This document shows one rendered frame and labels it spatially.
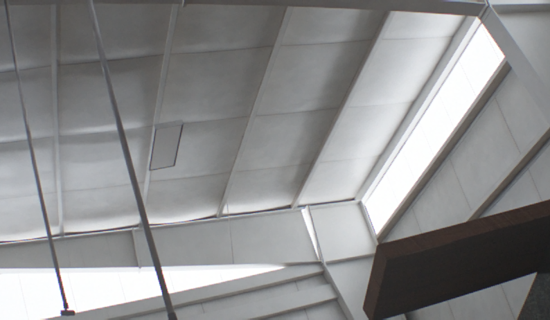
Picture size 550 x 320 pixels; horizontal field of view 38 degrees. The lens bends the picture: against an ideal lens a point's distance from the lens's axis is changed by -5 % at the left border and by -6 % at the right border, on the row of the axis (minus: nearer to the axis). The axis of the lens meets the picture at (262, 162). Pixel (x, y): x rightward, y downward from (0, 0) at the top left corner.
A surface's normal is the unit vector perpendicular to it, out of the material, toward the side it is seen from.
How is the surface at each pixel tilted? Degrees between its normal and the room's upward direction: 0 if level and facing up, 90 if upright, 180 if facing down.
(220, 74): 177
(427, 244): 68
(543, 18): 90
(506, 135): 90
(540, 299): 90
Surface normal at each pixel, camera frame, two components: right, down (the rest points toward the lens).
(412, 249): 0.06, -0.76
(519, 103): -0.96, 0.12
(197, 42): 0.16, 0.90
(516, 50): -0.88, 0.31
